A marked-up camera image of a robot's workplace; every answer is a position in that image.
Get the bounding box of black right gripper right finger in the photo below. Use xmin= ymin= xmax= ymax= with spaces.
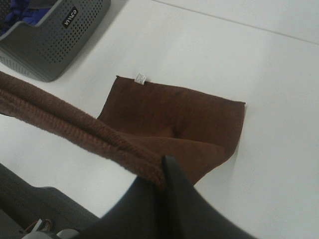
xmin=162 ymin=155 xmax=254 ymax=239

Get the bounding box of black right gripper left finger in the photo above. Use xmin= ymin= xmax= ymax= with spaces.
xmin=82 ymin=177 xmax=164 ymax=239

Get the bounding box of brown towel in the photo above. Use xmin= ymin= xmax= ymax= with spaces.
xmin=0 ymin=73 xmax=245 ymax=188

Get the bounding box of grey perforated plastic basket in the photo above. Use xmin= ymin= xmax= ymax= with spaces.
xmin=0 ymin=0 xmax=111 ymax=82

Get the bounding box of blue cloth in basket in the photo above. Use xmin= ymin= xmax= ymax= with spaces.
xmin=0 ymin=0 xmax=57 ymax=36

